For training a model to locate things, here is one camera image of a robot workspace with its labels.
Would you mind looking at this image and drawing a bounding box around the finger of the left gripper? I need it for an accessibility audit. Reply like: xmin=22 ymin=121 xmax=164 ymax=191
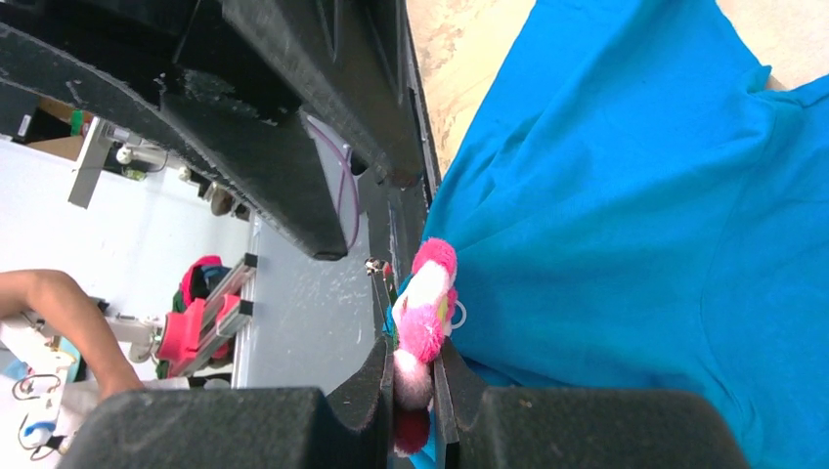
xmin=1 ymin=22 xmax=347 ymax=261
xmin=222 ymin=1 xmax=423 ymax=188

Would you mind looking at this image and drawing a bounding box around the blue t-shirt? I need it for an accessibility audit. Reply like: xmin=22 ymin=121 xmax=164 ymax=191
xmin=424 ymin=1 xmax=828 ymax=468

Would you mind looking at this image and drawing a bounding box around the person forearm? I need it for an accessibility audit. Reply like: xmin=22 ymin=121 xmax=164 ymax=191
xmin=1 ymin=269 xmax=144 ymax=400

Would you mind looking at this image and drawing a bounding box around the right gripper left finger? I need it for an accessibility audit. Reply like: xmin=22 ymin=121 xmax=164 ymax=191
xmin=59 ymin=337 xmax=392 ymax=468

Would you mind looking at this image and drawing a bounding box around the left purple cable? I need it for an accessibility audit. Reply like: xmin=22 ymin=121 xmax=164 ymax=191
xmin=307 ymin=119 xmax=363 ymax=250

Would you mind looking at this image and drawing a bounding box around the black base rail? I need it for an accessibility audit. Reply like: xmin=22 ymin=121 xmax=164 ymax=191
xmin=360 ymin=1 xmax=442 ymax=330

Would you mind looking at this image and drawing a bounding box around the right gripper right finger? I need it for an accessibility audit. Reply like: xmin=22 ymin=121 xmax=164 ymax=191
xmin=433 ymin=341 xmax=749 ymax=468

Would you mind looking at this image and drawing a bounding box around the pink flower brooch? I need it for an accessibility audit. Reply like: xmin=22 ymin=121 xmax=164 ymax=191
xmin=391 ymin=237 xmax=458 ymax=457

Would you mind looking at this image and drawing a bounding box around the aluminium frame rail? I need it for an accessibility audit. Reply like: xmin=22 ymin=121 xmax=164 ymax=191
xmin=157 ymin=253 xmax=258 ymax=377

